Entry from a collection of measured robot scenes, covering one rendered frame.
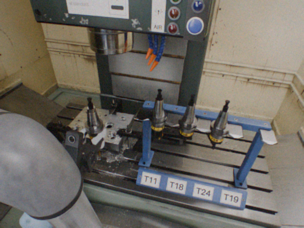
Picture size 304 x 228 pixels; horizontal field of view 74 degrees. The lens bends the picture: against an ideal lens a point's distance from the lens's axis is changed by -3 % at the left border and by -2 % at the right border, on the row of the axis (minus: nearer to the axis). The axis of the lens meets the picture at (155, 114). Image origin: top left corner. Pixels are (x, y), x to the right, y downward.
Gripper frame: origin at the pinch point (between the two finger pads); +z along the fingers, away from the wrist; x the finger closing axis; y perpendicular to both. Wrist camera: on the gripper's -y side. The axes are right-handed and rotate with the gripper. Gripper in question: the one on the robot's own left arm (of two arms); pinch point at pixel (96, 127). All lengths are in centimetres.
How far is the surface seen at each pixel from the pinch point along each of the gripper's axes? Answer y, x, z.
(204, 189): 23.8, 43.0, 1.2
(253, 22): -19, 62, 102
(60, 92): 59, -93, 93
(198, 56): -5, 31, 66
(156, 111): -6.7, 20.1, 7.0
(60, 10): -38.6, -3.6, -1.1
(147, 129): 7.4, 15.9, 12.2
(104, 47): -25.4, 1.0, 11.4
